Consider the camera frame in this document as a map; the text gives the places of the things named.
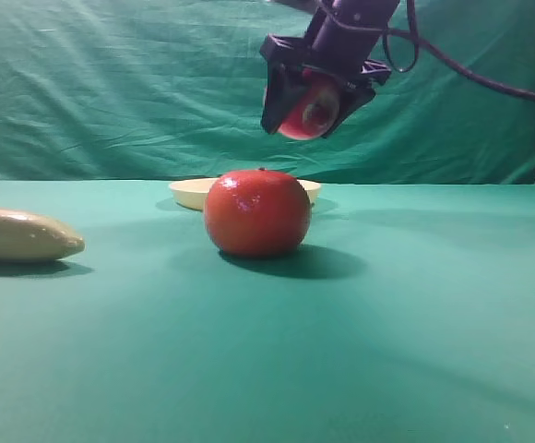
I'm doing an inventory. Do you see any black cable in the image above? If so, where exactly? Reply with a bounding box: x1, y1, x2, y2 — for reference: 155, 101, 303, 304
381, 0, 535, 110

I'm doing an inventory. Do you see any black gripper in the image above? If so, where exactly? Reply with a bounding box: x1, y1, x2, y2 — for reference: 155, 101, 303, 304
260, 0, 399, 138

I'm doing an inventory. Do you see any green backdrop cloth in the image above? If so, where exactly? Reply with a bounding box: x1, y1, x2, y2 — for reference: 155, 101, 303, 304
0, 1, 535, 185

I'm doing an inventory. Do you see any pale yellow banana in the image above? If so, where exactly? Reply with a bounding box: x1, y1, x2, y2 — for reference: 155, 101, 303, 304
0, 208, 86, 262

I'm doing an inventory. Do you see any pale yellow plate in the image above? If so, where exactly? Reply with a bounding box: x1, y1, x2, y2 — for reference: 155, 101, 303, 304
168, 178, 321, 211

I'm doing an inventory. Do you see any red apple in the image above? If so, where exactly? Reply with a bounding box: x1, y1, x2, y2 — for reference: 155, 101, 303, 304
278, 77, 339, 141

